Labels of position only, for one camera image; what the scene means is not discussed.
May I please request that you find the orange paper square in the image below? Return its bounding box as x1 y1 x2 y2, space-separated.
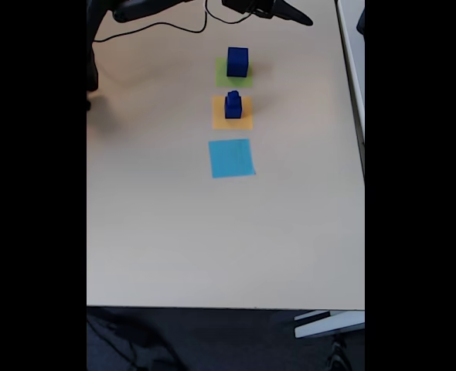
211 95 254 131

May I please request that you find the green paper square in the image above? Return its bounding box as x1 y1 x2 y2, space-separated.
214 56 254 89

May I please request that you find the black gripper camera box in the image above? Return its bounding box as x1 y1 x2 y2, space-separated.
222 0 254 13

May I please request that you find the black floor cable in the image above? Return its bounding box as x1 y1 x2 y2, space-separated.
87 311 182 371

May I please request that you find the white side table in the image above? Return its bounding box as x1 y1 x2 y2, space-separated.
335 0 366 179

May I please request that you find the white table foot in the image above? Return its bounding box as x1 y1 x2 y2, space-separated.
293 309 366 339

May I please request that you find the largest blue cube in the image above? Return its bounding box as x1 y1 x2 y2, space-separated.
226 46 250 78

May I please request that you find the medium blue cube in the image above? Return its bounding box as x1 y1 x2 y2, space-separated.
224 96 243 120

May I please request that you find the light blue paper square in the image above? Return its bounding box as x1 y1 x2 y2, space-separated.
207 138 257 179

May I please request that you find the black camera cable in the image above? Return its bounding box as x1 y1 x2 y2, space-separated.
94 0 252 43

